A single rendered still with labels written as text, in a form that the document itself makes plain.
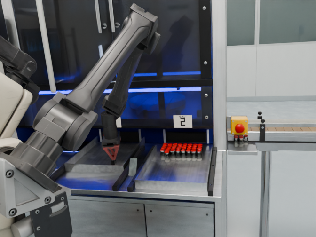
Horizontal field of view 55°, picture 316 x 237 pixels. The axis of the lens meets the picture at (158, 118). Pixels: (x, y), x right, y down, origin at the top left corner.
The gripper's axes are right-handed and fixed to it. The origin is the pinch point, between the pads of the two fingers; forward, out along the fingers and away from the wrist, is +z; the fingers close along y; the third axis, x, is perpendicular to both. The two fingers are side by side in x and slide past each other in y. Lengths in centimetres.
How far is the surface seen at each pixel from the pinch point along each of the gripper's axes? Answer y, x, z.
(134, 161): -7.7, -9.1, -0.6
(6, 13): 38, 46, -59
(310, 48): 421, -293, 49
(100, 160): 5.9, 7.3, 5.1
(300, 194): 99, -135, 106
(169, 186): -23.9, -22.1, 1.3
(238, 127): 4, -54, -6
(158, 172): -10.2, -18.5, 3.8
